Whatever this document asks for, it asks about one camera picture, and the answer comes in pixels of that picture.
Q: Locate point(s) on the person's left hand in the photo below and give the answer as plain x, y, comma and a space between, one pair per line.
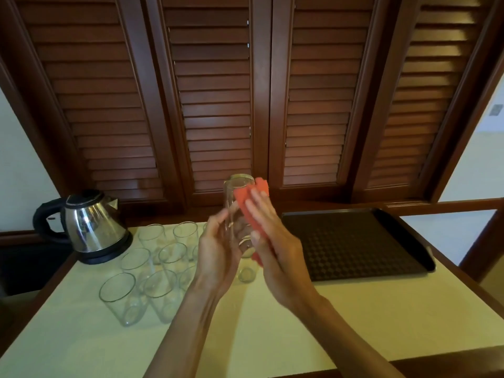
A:
214, 255

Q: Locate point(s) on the red cloth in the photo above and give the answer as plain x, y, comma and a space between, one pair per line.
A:
244, 196

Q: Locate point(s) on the person's right hand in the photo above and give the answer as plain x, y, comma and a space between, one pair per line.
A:
283, 263

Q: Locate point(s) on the clear drinking glass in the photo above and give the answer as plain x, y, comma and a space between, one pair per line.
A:
232, 188

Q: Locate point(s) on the dark brown textured tray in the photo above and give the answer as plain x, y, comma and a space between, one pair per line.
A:
354, 248

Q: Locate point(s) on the brown wooden door frame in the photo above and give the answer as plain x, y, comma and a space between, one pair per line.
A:
482, 248

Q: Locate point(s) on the brown louvered wooden shutter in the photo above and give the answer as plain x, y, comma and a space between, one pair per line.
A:
425, 94
98, 94
323, 94
214, 94

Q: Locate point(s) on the person's left forearm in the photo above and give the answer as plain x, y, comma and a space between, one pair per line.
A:
185, 338

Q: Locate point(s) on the steel electric kettle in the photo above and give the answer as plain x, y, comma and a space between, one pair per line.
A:
92, 224
108, 253

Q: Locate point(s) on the group of clear glasses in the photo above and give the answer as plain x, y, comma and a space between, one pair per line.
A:
157, 291

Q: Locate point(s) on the white paper notice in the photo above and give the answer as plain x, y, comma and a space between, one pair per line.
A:
492, 122

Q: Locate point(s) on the brown wooden wall rail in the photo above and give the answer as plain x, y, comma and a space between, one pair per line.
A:
453, 206

